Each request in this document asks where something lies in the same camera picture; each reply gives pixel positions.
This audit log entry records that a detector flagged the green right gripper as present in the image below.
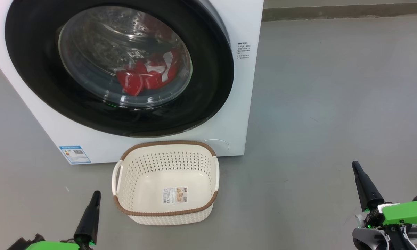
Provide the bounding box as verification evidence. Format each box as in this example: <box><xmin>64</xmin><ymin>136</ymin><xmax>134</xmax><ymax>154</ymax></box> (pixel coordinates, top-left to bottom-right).
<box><xmin>352</xmin><ymin>161</ymin><xmax>417</xmax><ymax>228</ymax></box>

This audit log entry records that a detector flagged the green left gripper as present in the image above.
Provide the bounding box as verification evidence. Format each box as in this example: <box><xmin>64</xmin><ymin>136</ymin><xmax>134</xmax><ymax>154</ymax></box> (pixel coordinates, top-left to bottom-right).
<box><xmin>25</xmin><ymin>190</ymin><xmax>101</xmax><ymax>250</ymax></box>

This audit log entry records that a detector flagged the red and white garment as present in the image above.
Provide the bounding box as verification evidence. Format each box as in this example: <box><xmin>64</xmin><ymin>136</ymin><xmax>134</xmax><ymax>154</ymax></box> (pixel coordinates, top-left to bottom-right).
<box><xmin>116</xmin><ymin>49</ymin><xmax>180</xmax><ymax>97</ymax></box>

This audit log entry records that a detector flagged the black round glass washer door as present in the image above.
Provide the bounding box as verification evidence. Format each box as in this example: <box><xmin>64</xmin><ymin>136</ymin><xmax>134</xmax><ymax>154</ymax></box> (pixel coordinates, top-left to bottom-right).
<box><xmin>5</xmin><ymin>0</ymin><xmax>235</xmax><ymax>138</ymax></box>

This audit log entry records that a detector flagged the cream perforated laundry basket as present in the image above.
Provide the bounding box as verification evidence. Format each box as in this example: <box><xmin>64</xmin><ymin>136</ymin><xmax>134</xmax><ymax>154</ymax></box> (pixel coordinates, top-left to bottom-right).
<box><xmin>111</xmin><ymin>140</ymin><xmax>220</xmax><ymax>226</ymax></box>

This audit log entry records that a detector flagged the product label sticker with barcode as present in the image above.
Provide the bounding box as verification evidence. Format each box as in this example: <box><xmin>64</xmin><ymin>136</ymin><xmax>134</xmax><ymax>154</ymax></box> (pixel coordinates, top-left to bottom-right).
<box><xmin>162</xmin><ymin>187</ymin><xmax>189</xmax><ymax>205</ymax></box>

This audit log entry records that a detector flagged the white front-load washing machine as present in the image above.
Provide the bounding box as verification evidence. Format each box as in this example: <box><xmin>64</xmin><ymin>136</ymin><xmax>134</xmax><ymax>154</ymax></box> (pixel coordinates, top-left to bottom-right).
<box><xmin>0</xmin><ymin>0</ymin><xmax>264</xmax><ymax>165</ymax></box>

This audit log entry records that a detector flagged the blue energy label sticker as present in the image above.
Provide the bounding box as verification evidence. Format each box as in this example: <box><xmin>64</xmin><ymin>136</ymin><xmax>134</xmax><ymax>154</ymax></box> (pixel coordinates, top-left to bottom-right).
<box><xmin>59</xmin><ymin>145</ymin><xmax>91</xmax><ymax>164</ymax></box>

